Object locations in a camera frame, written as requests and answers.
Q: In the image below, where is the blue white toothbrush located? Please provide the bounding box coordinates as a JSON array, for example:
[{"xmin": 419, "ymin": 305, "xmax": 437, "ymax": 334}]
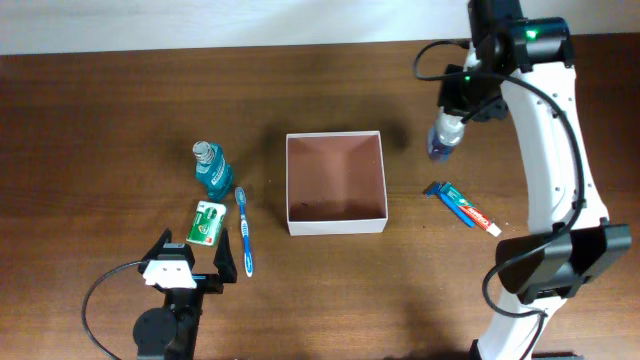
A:
[{"xmin": 234, "ymin": 187, "xmax": 254, "ymax": 278}]

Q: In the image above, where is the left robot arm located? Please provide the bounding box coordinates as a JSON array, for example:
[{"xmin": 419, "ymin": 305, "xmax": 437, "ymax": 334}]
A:
[{"xmin": 133, "ymin": 229, "xmax": 237, "ymax": 359}]

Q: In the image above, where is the blue disposable razor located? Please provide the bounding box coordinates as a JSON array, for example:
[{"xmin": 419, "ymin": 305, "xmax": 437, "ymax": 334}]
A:
[{"xmin": 423, "ymin": 182, "xmax": 475, "ymax": 228}]

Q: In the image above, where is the teal mouthwash bottle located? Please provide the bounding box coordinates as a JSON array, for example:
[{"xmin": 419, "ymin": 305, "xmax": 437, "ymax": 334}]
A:
[{"xmin": 192, "ymin": 141, "xmax": 234, "ymax": 203}]

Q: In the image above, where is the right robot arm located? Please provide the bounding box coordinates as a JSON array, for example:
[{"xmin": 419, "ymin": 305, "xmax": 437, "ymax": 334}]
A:
[{"xmin": 427, "ymin": 0, "xmax": 632, "ymax": 359}]

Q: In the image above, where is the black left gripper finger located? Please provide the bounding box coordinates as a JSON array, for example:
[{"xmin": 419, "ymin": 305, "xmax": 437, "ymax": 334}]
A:
[
  {"xmin": 141, "ymin": 228, "xmax": 172, "ymax": 262},
  {"xmin": 213, "ymin": 228, "xmax": 238, "ymax": 283}
]

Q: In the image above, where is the green white small box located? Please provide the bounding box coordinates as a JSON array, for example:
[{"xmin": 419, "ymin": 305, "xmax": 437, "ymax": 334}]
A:
[{"xmin": 186, "ymin": 201, "xmax": 227, "ymax": 247}]

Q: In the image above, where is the red green toothpaste tube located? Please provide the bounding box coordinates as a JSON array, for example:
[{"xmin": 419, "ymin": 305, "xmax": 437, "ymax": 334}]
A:
[{"xmin": 441, "ymin": 182, "xmax": 502, "ymax": 237}]

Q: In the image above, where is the clear blue pump bottle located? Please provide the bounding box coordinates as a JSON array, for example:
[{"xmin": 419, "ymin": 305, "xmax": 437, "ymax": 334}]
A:
[{"xmin": 427, "ymin": 107, "xmax": 465, "ymax": 162}]

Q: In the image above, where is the white cardboard box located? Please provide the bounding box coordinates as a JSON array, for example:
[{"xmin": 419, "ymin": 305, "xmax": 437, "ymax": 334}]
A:
[{"xmin": 285, "ymin": 131, "xmax": 389, "ymax": 236}]

